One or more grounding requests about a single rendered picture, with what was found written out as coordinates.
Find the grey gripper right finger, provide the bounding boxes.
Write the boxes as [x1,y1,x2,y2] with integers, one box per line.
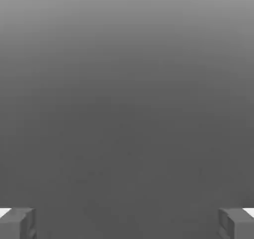
[217,207,254,239]

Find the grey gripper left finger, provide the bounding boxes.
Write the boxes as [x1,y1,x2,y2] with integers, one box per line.
[0,207,37,239]

